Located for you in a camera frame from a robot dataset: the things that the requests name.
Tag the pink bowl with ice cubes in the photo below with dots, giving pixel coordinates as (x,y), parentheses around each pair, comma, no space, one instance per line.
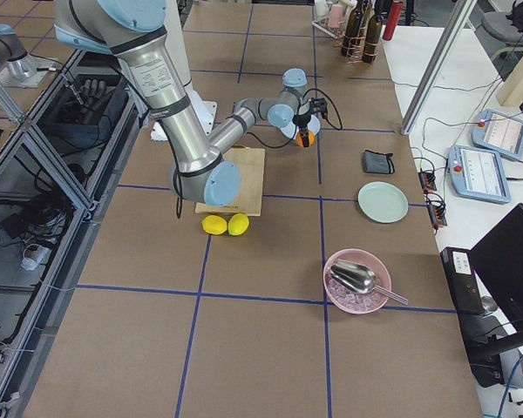
(351,302)

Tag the black box device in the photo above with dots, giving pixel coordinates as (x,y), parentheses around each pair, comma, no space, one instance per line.
(461,280)

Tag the lower yellow lemon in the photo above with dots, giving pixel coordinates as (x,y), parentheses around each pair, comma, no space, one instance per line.
(214,224)

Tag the light blue plate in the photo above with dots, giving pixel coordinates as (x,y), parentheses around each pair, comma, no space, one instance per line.
(290,130)

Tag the dark green wine bottle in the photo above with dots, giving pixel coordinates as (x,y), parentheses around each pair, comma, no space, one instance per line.
(373,33)
(352,28)

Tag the copper wire bottle rack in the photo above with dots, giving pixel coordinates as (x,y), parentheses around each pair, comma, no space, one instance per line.
(363,30)

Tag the pink plastic cup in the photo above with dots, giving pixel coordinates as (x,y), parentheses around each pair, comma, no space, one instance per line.
(335,16)

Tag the black computer monitor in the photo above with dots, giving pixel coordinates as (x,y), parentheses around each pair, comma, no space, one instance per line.
(498,261)

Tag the pale green plate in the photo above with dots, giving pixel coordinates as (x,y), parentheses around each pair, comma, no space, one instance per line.
(383,202)

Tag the orange mandarin fruit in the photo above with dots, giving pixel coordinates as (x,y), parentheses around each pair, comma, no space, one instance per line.
(312,138)

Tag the yellow lemon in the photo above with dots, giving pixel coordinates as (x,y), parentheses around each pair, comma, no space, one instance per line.
(214,224)
(238,224)

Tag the blue teach pendant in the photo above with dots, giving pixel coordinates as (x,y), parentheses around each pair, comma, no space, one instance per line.
(478,174)
(499,132)

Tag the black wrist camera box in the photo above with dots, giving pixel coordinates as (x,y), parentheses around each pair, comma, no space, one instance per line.
(319,106)

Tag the upper yellow lemon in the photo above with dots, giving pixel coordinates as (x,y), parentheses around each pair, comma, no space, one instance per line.
(238,224)

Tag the far blue teach pendant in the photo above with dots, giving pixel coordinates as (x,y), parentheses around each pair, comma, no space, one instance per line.
(499,132)

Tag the aluminium frame post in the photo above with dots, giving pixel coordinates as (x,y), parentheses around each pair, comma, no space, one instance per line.
(446,42)

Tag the white wire cup rack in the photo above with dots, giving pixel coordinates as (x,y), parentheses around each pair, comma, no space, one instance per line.
(320,22)

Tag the folded grey cloth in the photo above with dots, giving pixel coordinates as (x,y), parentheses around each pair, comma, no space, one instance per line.
(377,162)

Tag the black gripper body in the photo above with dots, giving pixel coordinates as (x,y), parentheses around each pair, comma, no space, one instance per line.
(302,120)

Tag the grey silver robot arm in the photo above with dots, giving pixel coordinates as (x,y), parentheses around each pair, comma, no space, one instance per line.
(17,67)
(134,32)

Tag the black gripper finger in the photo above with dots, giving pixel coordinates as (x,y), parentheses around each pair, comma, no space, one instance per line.
(304,137)

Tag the bamboo cutting board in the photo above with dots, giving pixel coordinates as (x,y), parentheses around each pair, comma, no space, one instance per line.
(251,163)

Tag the near blue teach pendant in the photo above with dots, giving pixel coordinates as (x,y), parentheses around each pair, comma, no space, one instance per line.
(478,174)

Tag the red cylindrical bottle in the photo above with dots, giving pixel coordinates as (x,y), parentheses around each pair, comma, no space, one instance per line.
(392,19)

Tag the shiny metal scoop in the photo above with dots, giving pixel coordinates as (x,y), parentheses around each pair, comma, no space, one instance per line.
(360,279)

